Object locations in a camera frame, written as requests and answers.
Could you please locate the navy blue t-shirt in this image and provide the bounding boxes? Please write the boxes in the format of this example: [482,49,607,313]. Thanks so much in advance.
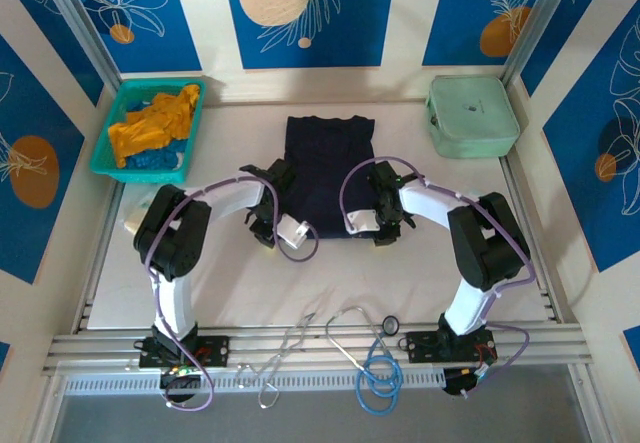
[283,115,376,240]

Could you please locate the white table cloth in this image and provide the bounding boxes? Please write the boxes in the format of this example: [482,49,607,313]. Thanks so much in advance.
[107,101,551,324]

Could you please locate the blue tube stethoscope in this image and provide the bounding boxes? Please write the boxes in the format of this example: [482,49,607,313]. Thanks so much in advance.
[324,305,404,412]

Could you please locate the grey tube stethoscope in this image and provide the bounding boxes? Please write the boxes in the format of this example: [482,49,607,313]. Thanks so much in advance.
[234,312,316,409]

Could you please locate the mint green zip case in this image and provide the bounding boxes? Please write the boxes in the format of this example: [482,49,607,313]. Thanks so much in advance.
[425,75,521,159]

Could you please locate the bright blue t-shirt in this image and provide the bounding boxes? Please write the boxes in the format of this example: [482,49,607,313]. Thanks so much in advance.
[123,100,194,170]

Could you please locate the orange t-shirt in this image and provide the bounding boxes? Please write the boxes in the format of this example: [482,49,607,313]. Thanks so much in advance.
[107,85,202,168]

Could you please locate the black right controller board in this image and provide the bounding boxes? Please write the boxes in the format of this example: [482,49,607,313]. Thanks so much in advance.
[442,362,496,398]

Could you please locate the black controller board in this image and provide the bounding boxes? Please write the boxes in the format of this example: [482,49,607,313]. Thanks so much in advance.
[158,360,205,405]
[442,362,496,398]

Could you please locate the black left controller board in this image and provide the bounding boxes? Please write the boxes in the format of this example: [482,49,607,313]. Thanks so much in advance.
[158,360,205,405]

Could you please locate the teal plastic basket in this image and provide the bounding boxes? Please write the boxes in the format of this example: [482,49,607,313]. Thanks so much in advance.
[89,78,207,184]

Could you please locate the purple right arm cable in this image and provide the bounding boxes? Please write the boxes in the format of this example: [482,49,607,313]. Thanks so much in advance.
[339,157,537,399]

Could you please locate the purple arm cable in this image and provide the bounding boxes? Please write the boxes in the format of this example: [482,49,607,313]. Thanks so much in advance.
[339,157,537,399]
[143,175,320,412]

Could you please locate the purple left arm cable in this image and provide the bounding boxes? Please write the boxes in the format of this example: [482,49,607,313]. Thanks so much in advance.
[143,175,320,412]

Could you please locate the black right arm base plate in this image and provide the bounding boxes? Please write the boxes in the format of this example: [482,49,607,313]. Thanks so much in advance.
[404,330,499,364]

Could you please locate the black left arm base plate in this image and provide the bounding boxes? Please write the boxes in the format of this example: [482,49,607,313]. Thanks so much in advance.
[138,335,231,369]

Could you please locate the aluminium table frame rails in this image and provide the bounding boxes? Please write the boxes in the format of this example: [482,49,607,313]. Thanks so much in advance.
[42,155,596,377]

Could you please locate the grey slotted cable duct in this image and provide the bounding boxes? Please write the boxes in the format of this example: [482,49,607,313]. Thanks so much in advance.
[63,368,447,395]

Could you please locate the aluminium corner post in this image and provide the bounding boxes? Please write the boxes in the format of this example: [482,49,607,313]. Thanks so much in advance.
[34,0,124,89]
[502,0,586,89]

